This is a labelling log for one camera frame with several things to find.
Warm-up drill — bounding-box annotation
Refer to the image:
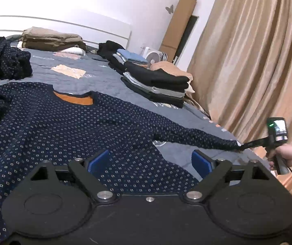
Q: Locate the navy dotted sweater orange collar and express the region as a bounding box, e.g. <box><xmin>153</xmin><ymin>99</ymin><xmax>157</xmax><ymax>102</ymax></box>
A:
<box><xmin>0</xmin><ymin>82</ymin><xmax>238</xmax><ymax>242</ymax></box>

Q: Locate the stack of folded dark clothes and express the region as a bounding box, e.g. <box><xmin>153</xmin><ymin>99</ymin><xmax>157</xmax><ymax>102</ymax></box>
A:
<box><xmin>97</xmin><ymin>40</ymin><xmax>194</xmax><ymax>108</ymax></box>

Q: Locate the person's right hand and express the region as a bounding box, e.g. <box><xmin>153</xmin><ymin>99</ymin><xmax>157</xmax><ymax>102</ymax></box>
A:
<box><xmin>267</xmin><ymin>144</ymin><xmax>292</xmax><ymax>170</ymax></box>

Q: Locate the beige curtain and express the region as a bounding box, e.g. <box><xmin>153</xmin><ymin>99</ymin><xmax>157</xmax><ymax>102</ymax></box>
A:
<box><xmin>186</xmin><ymin>0</ymin><xmax>292</xmax><ymax>200</ymax></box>

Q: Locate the grey quilted bedspread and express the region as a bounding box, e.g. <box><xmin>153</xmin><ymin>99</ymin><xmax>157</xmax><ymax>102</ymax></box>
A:
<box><xmin>0</xmin><ymin>40</ymin><xmax>277</xmax><ymax>182</ymax></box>

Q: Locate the white pillow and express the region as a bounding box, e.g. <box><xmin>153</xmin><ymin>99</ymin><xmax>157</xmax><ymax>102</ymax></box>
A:
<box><xmin>59</xmin><ymin>47</ymin><xmax>86</xmax><ymax>56</ymax></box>

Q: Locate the white electric fan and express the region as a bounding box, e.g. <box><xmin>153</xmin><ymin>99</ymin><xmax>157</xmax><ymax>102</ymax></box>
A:
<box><xmin>142</xmin><ymin>47</ymin><xmax>168</xmax><ymax>66</ymax></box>

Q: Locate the tall cardboard roll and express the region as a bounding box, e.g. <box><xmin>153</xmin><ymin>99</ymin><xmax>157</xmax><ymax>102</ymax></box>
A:
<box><xmin>159</xmin><ymin>0</ymin><xmax>197</xmax><ymax>62</ymax></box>

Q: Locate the crumpled navy dotted garment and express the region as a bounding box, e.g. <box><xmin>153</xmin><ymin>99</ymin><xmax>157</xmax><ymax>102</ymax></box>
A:
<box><xmin>0</xmin><ymin>37</ymin><xmax>33</xmax><ymax>80</ymax></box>

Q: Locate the folded khaki blanket stack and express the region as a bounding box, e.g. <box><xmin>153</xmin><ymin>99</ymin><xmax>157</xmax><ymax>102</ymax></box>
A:
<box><xmin>21</xmin><ymin>27</ymin><xmax>87</xmax><ymax>51</ymax></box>

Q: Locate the white headboard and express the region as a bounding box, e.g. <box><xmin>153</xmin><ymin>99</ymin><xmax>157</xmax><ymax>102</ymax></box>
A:
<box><xmin>0</xmin><ymin>15</ymin><xmax>131</xmax><ymax>49</ymax></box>

